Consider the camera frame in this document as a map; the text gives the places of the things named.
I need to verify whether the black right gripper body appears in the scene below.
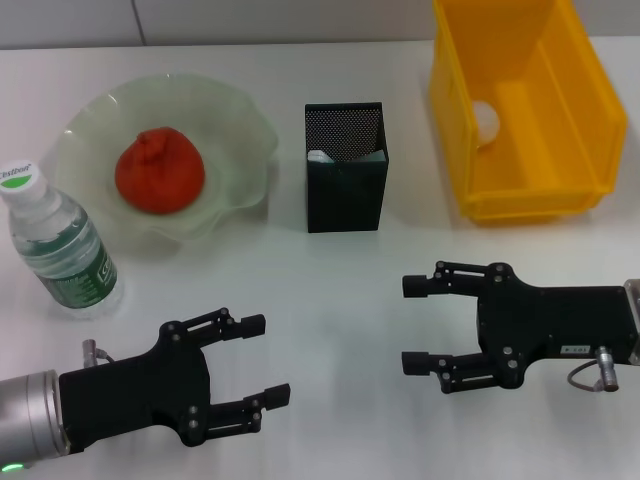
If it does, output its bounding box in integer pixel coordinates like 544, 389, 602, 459
474, 262, 640, 390

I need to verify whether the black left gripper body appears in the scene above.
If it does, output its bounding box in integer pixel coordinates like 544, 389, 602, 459
58, 322, 214, 454

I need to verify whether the clear green-label water bottle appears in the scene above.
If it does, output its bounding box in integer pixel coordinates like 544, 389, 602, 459
0, 159, 124, 319

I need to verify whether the orange fruit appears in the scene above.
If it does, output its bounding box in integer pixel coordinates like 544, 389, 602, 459
114, 127, 206, 216

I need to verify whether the white paper ball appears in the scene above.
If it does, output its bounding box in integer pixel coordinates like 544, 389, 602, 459
472, 99, 501, 149

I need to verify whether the black mesh pen holder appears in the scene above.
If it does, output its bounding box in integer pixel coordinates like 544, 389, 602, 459
304, 102, 390, 234

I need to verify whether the pale green glass fruit plate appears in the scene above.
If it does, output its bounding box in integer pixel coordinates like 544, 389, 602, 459
54, 73, 280, 251

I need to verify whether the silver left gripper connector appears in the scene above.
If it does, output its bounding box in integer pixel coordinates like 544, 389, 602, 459
81, 339, 101, 370

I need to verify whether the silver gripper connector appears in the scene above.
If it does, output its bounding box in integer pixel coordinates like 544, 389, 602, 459
594, 345, 620, 393
81, 339, 101, 370

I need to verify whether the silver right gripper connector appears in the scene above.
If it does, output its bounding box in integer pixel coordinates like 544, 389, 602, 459
594, 345, 620, 393

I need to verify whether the yellow plastic bin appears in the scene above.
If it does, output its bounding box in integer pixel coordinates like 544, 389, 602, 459
428, 0, 629, 226

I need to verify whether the grey right gripper cable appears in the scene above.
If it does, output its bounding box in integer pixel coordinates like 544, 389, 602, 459
567, 360, 601, 390

